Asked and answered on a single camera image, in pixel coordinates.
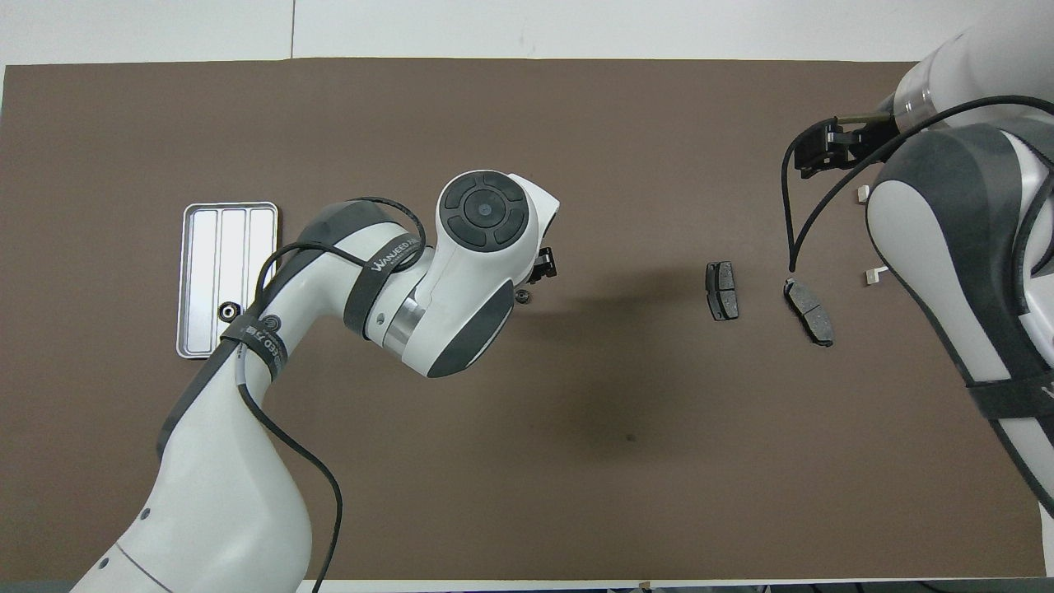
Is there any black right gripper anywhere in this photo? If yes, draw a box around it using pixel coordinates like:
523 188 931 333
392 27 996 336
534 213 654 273
793 119 888 180

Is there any silver metal tray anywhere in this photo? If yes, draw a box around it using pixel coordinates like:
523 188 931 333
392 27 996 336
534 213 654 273
176 201 280 360

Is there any brown table mat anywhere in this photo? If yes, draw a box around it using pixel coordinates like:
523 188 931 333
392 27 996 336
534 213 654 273
0 58 1048 582

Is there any long grey brake pad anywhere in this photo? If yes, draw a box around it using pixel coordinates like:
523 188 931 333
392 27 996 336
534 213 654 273
782 278 835 348

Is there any short grey brake pad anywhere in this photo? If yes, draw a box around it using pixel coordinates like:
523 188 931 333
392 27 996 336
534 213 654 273
705 261 739 321

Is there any white curved plastic bracket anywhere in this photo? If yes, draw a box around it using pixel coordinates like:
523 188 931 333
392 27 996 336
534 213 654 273
857 185 888 287

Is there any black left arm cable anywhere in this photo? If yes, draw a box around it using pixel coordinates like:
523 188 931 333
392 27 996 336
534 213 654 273
235 196 429 593

